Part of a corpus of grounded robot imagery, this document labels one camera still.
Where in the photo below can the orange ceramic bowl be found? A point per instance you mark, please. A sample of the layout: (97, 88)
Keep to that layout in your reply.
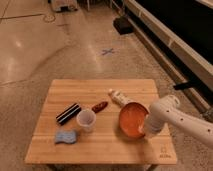
(131, 119)

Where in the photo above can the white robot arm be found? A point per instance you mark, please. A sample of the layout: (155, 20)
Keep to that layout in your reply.
(166, 110)

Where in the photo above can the dark red oblong object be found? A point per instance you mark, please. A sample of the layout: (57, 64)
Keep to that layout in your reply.
(99, 107)

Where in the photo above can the white plastic bottle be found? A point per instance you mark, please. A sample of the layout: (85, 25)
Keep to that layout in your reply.
(119, 98)

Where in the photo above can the clear plastic measuring cup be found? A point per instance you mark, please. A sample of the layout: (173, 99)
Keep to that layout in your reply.
(86, 120)

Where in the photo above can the wooden table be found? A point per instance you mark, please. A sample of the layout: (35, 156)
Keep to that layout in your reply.
(106, 144)

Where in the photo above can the black white striped box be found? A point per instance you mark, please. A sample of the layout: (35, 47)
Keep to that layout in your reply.
(68, 114)

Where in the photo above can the black floor box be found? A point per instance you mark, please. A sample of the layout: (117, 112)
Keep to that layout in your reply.
(122, 25)

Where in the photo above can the blue sponge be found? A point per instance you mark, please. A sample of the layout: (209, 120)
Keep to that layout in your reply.
(67, 137)

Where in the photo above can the grey equipment at top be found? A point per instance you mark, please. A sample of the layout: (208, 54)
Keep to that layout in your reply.
(58, 5)

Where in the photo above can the white long wall rail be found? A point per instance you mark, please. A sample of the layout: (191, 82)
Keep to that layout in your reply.
(180, 34)

